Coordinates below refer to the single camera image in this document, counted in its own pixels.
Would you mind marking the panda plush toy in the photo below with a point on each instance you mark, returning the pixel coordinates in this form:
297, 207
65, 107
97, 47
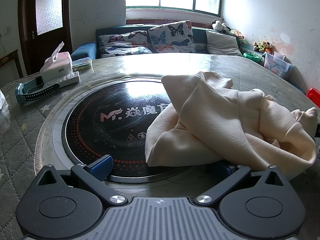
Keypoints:
221, 27

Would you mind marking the upright butterfly cushion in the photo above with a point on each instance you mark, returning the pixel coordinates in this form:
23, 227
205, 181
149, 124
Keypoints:
175, 37

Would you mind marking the teal black hair brush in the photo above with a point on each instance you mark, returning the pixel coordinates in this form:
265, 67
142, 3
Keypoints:
35, 90

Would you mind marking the plastic wrapped tissue pack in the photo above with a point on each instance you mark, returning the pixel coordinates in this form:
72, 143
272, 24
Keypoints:
4, 114

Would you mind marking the dark wooden door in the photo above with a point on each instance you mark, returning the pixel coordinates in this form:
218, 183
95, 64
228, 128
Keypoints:
43, 25

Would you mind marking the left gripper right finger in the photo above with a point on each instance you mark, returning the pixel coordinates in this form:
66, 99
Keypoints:
232, 176

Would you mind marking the small plush toys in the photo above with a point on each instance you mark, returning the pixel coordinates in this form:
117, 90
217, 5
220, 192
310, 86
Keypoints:
263, 47

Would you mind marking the red plastic stool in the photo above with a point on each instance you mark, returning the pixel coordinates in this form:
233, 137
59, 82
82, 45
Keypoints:
314, 95

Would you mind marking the green bowl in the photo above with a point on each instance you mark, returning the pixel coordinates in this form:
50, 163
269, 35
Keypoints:
252, 57

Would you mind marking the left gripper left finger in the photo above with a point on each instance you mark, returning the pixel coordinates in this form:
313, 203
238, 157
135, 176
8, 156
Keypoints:
90, 177

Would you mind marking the pink tissue box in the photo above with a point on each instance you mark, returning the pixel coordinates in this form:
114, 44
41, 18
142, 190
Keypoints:
58, 65

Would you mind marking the flat butterfly pillow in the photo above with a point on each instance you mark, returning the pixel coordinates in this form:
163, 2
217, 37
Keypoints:
132, 43

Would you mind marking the grey quilted star table cover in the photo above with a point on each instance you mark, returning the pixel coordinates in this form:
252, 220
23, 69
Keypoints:
41, 200

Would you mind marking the clear plastic storage box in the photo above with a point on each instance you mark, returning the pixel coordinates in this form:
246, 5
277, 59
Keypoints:
277, 66

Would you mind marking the cream garment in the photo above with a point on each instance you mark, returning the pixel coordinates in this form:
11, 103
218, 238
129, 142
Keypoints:
207, 121

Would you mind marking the grey cushion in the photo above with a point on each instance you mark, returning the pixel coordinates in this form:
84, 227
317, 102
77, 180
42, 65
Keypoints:
222, 44

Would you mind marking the white power strip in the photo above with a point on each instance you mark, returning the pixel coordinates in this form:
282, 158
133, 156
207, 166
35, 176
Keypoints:
65, 80

